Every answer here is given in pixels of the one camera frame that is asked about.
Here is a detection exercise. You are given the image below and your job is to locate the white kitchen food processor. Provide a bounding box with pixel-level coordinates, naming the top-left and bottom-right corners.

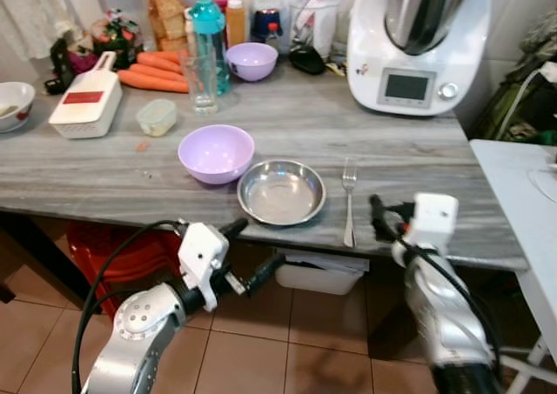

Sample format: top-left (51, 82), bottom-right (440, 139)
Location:
top-left (346, 0), bottom-right (493, 117)

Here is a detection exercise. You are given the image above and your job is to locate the white lace curtain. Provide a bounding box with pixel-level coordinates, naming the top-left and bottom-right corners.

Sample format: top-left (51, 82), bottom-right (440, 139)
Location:
top-left (0, 0), bottom-right (72, 60)

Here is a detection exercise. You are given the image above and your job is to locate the round steel plate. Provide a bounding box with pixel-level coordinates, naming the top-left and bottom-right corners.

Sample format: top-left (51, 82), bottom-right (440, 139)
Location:
top-left (237, 158), bottom-right (327, 227)

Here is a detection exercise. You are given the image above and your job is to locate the bowl of mixed vegetables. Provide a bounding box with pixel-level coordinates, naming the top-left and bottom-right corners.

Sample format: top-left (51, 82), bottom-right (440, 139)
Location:
top-left (90, 11), bottom-right (144, 69)

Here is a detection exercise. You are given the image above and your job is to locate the green and black bag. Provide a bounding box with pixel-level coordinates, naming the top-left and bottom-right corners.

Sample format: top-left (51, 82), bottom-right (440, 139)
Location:
top-left (474, 11), bottom-right (557, 146)

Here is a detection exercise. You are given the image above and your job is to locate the dark blue jar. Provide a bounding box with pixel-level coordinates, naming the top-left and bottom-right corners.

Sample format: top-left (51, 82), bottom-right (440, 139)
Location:
top-left (251, 0), bottom-right (288, 45)

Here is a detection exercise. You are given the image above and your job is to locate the teal water bottle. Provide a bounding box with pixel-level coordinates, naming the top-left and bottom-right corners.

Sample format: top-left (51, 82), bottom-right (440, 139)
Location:
top-left (190, 0), bottom-right (232, 97)

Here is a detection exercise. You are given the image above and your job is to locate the steel fork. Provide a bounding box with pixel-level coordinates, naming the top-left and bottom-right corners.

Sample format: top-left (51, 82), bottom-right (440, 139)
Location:
top-left (341, 157), bottom-right (359, 248)

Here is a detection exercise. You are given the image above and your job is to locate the large purple plastic bowl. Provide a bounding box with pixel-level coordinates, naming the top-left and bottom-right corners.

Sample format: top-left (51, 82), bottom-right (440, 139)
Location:
top-left (178, 124), bottom-right (256, 185)

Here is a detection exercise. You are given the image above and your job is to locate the red plastic stool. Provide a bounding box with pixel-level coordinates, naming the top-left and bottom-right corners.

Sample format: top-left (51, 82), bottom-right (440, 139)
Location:
top-left (67, 220), bottom-right (188, 318)

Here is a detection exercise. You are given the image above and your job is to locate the clear jar of toasts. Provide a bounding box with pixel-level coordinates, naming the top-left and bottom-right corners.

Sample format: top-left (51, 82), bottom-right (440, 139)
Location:
top-left (144, 0), bottom-right (191, 54)

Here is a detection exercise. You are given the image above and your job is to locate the short orange carrot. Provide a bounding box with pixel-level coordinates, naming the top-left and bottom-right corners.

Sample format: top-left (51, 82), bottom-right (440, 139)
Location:
top-left (136, 51), bottom-right (185, 74)

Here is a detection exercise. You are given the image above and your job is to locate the white utensil jug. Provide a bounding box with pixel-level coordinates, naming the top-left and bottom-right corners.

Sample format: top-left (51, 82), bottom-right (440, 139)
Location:
top-left (290, 0), bottom-right (340, 60)

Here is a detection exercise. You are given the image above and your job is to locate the long orange carrot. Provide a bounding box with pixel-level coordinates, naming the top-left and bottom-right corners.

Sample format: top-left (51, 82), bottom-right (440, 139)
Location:
top-left (117, 69), bottom-right (190, 94)

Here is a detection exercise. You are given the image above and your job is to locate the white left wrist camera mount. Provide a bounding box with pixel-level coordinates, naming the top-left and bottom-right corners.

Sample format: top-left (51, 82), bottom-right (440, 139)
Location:
top-left (178, 223), bottom-right (232, 312)

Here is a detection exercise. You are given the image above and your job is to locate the small black rounded object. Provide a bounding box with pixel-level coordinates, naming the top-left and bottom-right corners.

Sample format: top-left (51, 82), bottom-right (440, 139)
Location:
top-left (289, 44), bottom-right (327, 76)

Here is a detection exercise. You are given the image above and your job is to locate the small container pale green lid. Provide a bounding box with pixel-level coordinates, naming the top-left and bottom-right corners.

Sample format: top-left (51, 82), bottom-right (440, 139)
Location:
top-left (137, 99), bottom-right (178, 137)

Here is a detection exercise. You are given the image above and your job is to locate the white plastic bin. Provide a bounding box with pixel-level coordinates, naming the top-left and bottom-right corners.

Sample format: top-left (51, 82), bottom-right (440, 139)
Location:
top-left (276, 249), bottom-right (370, 296)

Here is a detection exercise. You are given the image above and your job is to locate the white grater box red label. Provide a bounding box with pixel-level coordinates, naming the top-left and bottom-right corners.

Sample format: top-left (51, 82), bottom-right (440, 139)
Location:
top-left (48, 51), bottom-right (124, 140)

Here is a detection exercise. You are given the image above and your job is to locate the white side table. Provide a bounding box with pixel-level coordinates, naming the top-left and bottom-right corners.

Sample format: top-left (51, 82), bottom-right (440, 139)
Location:
top-left (470, 139), bottom-right (557, 394)

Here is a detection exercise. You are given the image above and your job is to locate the black grinder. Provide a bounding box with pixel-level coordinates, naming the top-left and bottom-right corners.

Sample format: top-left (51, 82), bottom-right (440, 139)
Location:
top-left (45, 37), bottom-right (76, 96)

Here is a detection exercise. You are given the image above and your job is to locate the thin white cable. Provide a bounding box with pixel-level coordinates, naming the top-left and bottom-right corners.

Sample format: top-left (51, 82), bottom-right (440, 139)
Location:
top-left (529, 155), bottom-right (557, 205)

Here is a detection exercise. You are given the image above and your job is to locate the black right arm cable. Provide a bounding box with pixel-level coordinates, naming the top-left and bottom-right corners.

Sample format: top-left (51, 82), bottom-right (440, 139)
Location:
top-left (399, 236), bottom-right (505, 379)

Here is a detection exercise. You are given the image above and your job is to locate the orange sauce bottle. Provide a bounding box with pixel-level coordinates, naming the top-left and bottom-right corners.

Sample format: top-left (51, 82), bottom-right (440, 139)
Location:
top-left (225, 0), bottom-right (248, 49)

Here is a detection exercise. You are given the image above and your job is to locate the small purple plastic bowl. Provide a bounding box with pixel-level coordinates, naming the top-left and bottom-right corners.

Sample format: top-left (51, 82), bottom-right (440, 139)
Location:
top-left (225, 42), bottom-right (279, 83)

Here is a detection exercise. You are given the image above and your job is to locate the white ceramic bowl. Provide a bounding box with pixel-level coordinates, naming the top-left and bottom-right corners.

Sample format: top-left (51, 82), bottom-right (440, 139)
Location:
top-left (0, 82), bottom-right (37, 134)

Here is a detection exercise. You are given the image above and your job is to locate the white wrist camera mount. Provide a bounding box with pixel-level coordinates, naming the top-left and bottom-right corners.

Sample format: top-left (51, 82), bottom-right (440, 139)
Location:
top-left (408, 193), bottom-right (460, 252)
top-left (178, 223), bottom-right (232, 312)

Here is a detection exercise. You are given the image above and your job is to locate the clear drinking glass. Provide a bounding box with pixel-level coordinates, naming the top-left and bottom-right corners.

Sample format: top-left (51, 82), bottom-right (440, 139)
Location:
top-left (183, 50), bottom-right (219, 115)

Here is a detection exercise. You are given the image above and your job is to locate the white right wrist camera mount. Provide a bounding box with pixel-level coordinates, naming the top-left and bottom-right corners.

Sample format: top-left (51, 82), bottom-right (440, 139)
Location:
top-left (408, 193), bottom-right (460, 252)

